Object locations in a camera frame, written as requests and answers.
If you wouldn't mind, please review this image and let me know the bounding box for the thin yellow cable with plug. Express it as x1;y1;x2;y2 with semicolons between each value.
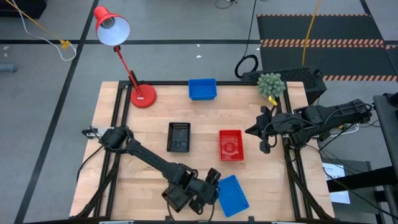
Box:
4;0;71;50

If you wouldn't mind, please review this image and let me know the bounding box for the white floor cable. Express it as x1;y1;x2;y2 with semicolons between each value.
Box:
11;0;78;62

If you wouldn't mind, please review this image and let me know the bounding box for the green spiky artificial plant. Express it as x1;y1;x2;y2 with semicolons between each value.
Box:
257;72;286;100

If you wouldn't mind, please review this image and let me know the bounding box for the grey cylinder on floor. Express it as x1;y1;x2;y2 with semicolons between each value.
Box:
0;63;19;74

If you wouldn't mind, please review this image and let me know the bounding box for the white paper sheet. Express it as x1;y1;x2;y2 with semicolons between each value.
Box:
323;162;351;205

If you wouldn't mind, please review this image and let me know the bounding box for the black coiled floor cable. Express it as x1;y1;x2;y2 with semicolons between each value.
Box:
234;0;259;80

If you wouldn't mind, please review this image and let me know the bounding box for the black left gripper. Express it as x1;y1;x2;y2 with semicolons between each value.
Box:
186;167;222;215

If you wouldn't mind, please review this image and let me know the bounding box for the thick yellow floor cable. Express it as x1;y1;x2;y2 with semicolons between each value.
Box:
301;0;322;68

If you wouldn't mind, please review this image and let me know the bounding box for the black aluminium table frame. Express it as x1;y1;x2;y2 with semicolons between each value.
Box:
74;80;335;223

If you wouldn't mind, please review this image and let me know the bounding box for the black hazard-striped floor mat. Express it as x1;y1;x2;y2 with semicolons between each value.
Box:
256;13;398;82

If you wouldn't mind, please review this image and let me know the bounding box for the red desk lamp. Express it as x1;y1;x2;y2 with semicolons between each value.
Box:
93;6;157;110

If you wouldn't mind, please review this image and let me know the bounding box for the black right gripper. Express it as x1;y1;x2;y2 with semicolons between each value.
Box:
244;106;287;154

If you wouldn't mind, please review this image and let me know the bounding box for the blue plastic mesh basket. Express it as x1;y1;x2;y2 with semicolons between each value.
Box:
216;174;250;218
188;78;218;101
188;78;217;94

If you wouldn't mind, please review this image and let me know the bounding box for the black box on floor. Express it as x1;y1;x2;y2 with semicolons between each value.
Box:
0;0;48;19

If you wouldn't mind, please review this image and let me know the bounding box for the black equipment stand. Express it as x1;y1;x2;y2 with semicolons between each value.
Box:
326;92;398;224

